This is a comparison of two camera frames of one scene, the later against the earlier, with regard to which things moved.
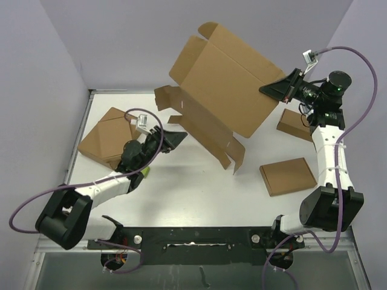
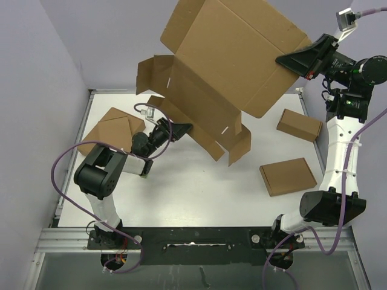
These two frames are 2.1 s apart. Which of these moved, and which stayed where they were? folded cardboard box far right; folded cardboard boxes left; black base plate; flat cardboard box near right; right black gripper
Moved: right black gripper
Stayed: folded cardboard box far right; flat cardboard box near right; black base plate; folded cardboard boxes left
